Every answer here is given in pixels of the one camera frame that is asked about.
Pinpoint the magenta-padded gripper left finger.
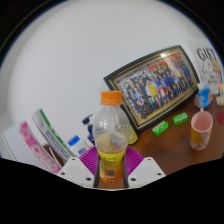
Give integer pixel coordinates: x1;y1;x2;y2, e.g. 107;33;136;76
56;147;101;188

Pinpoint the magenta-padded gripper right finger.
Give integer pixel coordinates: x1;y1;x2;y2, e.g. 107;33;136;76
123;146;167;188

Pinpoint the orange drink bottle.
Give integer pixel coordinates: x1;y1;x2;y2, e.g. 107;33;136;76
92;90;131;184

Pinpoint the white bottle with blue cap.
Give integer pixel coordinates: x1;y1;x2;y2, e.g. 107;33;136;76
67;134;91;158

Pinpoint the small green pack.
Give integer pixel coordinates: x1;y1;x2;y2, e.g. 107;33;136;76
172;112;190;126
151;120;170;137

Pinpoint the pink printed mug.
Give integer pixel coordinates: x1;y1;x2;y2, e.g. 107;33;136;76
190;108;214;152

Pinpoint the framed group photo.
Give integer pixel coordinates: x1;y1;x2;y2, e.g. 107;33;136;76
103;45;201;134

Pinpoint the blue tissue pack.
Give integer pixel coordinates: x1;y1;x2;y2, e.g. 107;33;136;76
194;83;214;110

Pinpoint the beige snack packet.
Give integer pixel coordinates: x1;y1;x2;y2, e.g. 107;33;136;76
215;95;224;107

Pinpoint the white printed gift bag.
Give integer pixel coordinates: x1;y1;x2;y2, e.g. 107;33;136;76
186;39;224;86

